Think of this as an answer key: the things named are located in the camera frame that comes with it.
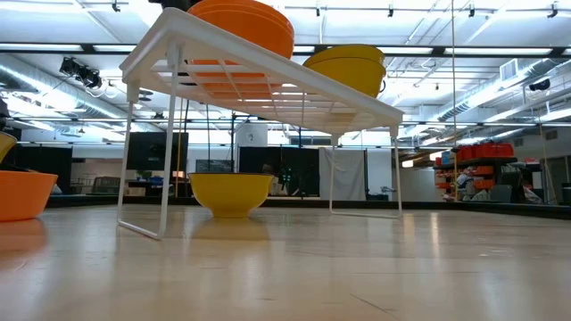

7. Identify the black ceiling track light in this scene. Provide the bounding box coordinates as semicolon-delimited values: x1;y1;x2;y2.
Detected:
59;56;103;90

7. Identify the black display panel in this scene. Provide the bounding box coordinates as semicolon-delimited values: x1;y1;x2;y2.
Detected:
126;131;189;173

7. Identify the white pillar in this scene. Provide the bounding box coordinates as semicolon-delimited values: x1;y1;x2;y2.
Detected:
235;122;269;149

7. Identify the dark chalkboard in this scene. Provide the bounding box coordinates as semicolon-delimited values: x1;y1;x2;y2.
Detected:
194;159;236;175

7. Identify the wide black partition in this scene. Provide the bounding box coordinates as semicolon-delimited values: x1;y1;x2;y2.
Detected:
238;145;320;198

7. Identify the low black partition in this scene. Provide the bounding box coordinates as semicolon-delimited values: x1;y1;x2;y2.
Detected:
12;144;73;177

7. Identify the yellow curved object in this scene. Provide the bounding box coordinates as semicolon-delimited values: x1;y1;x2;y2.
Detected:
0;130;19;164

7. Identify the white hanging cloth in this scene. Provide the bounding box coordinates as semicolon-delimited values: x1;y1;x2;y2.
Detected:
319;147;368;202

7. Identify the white air vent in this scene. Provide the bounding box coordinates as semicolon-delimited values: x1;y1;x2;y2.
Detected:
499;57;519;82

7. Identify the large red storage bin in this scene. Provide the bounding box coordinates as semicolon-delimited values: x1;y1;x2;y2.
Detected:
473;142;515;160

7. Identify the dark storage shelf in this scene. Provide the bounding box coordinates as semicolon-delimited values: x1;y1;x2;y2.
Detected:
433;155;519;202

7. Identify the white wire shelf rack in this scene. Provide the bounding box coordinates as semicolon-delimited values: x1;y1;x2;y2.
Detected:
114;4;405;242

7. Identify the yellow hanging strap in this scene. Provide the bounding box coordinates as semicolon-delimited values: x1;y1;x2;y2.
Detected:
175;97;185;198

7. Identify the black table frame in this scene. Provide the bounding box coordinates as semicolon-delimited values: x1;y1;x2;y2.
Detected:
44;194;571;220

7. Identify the beige hanging cord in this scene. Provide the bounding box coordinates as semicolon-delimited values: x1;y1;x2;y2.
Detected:
450;0;459;202

